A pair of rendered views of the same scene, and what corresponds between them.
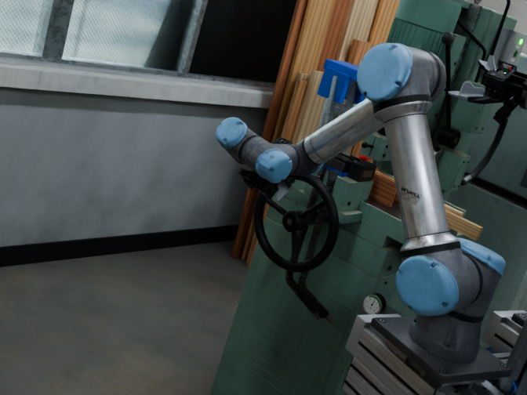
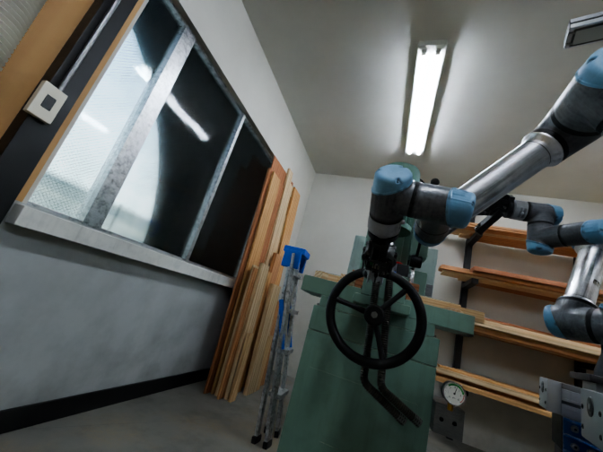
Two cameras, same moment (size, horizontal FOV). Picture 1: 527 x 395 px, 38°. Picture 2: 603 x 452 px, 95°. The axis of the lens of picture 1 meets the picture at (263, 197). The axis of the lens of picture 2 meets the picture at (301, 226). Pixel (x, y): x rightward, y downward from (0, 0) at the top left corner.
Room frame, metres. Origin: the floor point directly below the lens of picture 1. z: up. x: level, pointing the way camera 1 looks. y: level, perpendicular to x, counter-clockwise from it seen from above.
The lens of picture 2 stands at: (1.31, 0.41, 0.77)
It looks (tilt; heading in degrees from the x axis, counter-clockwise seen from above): 16 degrees up; 343
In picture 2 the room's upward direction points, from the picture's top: 16 degrees clockwise
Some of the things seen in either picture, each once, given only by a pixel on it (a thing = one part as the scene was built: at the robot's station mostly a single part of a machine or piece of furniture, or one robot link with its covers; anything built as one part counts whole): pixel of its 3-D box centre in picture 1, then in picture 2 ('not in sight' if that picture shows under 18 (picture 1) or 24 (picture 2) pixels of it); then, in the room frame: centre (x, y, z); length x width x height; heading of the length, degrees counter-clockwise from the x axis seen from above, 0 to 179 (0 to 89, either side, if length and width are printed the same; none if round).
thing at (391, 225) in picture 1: (349, 198); (380, 302); (2.22, -0.25, 0.87); 0.61 x 0.30 x 0.06; 55
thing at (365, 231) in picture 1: (348, 211); (373, 316); (2.27, -0.26, 0.82); 0.40 x 0.21 x 0.04; 55
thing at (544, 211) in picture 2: not in sight; (540, 213); (1.93, -0.66, 1.33); 0.11 x 0.08 x 0.09; 55
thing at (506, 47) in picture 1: (504, 55); not in sight; (2.50, -0.60, 1.40); 0.10 x 0.06 x 0.16; 145
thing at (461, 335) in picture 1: (450, 322); not in sight; (1.50, -0.46, 0.87); 0.15 x 0.15 x 0.10
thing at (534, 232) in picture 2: not in sight; (545, 238); (1.92, -0.66, 1.23); 0.11 x 0.08 x 0.11; 0
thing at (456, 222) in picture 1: (397, 194); (405, 299); (2.25, -0.39, 0.92); 0.57 x 0.02 x 0.04; 55
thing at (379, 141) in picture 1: (383, 149); not in sight; (2.33, -0.31, 1.03); 0.14 x 0.07 x 0.09; 145
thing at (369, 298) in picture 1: (373, 306); (452, 395); (1.99, -0.39, 0.65); 0.06 x 0.04 x 0.08; 55
